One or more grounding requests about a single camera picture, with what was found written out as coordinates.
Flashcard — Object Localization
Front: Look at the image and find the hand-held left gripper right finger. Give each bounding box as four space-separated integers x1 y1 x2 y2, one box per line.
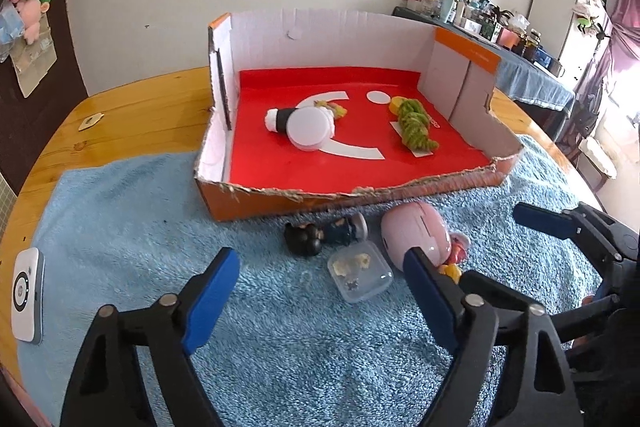
402 247 586 427

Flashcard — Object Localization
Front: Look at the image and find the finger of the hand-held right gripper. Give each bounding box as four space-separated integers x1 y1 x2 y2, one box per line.
512 201 640 260
550 294 621 343

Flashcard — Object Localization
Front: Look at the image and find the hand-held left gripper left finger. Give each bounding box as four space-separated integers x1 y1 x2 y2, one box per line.
59 247 241 427

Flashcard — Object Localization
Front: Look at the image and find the clear plastic box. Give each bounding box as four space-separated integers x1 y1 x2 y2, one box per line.
327 241 395 304

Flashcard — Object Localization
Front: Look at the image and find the green plush scrunchie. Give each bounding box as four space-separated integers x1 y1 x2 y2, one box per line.
402 124 442 154

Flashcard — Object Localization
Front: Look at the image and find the green caterpillar plush toy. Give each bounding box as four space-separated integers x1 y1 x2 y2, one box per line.
397 99 431 130

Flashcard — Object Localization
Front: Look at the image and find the orange cardboard box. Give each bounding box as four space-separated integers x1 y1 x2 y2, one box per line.
192 7 525 223

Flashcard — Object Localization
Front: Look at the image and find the black and white roll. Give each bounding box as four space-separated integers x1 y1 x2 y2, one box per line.
264 106 306 135

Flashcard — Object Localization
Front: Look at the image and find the white round lid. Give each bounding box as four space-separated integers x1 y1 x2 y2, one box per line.
286 108 337 152

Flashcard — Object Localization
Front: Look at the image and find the yellow-haired pink doll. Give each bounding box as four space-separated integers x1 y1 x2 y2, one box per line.
437 229 471 283

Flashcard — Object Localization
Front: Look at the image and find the pink egg-shaped case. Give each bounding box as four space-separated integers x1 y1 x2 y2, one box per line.
380 201 453 270

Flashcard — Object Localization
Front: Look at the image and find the blue fluffy towel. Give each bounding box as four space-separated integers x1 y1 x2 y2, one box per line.
17 132 608 427

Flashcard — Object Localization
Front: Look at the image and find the black-haired toy figure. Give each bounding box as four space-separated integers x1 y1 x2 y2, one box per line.
284 213 370 258

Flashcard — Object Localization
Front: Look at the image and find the blue cloth-covered side table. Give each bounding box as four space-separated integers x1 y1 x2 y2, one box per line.
392 6 576 118

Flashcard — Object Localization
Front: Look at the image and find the white electronic device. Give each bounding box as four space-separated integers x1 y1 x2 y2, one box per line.
11 247 46 345

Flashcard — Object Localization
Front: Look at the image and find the row of bottles and boxes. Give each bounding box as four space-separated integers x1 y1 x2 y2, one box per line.
425 0 566 75

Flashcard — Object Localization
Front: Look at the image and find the white refrigerator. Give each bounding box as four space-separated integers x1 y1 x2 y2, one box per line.
530 0 611 72

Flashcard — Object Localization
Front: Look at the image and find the purple curtain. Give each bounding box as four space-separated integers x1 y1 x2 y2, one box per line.
555 0 640 208

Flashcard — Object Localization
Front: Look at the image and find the blue face mask bundle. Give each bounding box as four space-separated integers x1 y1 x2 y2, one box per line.
0 2 26 62

